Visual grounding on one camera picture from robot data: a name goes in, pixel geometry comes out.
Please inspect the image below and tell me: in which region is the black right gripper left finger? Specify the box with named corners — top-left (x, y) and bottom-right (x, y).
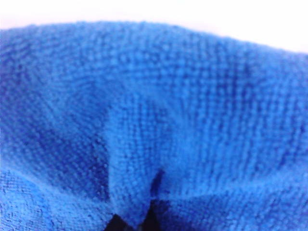
top-left (105, 213), bottom-right (136, 231)

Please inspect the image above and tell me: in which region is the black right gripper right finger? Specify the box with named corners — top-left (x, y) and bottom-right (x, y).
top-left (141, 199), bottom-right (165, 231)

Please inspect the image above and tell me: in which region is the blue microfibre rag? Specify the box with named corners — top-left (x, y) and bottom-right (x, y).
top-left (0, 20), bottom-right (308, 231)

